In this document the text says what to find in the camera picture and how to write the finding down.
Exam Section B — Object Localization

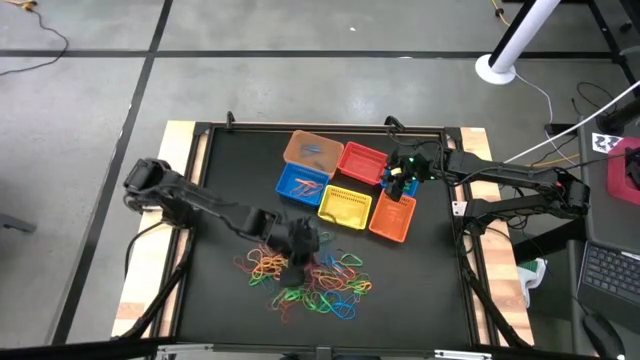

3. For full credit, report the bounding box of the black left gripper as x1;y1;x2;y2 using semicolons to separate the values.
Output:
278;218;322;289

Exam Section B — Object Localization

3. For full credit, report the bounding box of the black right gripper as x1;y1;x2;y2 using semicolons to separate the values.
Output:
383;148;444;202

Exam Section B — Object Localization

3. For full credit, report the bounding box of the red rubber band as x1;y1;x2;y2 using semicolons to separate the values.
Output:
233;253;257;275
277;299;297;324

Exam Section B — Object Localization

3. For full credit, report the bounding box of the red plastic basket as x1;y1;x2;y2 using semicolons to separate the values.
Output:
336;140;390;187

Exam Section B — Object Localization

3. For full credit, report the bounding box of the yellow plastic basket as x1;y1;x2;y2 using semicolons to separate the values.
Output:
317;184;374;231

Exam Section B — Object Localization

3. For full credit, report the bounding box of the wooden table board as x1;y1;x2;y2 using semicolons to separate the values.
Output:
458;126;536;347
110;119;211;341

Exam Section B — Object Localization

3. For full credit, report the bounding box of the pale orange plastic basket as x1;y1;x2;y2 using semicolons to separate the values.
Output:
282;129;346;180

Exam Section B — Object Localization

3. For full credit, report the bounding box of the white green handheld device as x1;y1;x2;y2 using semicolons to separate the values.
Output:
516;257;550;309

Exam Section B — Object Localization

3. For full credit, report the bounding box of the black power strip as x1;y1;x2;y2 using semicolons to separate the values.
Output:
543;122;580;137

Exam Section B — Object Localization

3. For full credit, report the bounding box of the white tower fan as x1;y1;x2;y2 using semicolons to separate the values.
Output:
473;0;562;86

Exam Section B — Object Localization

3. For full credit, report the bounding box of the dark grey desk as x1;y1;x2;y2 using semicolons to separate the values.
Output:
564;115;640;360

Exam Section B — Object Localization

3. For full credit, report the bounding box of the black white marker tag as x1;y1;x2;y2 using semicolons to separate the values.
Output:
591;131;625;155

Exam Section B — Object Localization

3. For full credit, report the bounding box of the red round case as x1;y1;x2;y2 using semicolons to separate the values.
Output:
606;136;640;207

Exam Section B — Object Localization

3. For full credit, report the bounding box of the black laptop keyboard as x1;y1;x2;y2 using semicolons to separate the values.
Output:
576;239;640;321

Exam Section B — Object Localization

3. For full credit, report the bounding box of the black computer mouse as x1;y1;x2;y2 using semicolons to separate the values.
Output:
581;313;627;360

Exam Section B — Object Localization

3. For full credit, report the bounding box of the grey floor object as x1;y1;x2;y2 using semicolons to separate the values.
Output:
0;213;38;235

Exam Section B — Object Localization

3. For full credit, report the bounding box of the black metal table frame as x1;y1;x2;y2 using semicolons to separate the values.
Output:
149;119;504;351

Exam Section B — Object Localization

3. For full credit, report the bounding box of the thin yellow cable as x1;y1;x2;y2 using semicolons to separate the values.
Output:
535;153;582;170

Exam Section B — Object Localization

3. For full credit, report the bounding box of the black arm base cable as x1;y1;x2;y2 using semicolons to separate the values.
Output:
123;219;167;281

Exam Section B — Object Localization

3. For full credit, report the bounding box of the thin white cable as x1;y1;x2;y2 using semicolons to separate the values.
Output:
513;72;577;167

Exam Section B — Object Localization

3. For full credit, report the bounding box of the silver bracket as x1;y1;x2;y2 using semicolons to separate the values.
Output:
433;349;494;360

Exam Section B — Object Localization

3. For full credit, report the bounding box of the thick white cable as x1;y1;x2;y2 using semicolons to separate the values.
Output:
503;79;640;165

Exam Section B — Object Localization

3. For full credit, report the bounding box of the black coiled cable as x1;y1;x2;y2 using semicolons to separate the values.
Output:
571;81;620;120

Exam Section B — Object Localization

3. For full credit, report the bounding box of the yellow floor cable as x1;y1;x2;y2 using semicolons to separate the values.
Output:
489;0;512;27

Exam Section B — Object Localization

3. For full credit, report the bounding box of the black camera mount rail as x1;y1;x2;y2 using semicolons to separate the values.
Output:
0;335;640;360

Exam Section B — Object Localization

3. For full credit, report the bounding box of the black cylindrical post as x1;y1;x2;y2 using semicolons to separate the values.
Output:
597;97;640;135

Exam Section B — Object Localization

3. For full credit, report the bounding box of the black metal floor frame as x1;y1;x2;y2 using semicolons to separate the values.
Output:
584;0;640;86

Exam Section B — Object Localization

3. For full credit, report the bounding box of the black floor cable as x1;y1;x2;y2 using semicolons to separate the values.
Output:
0;7;70;77

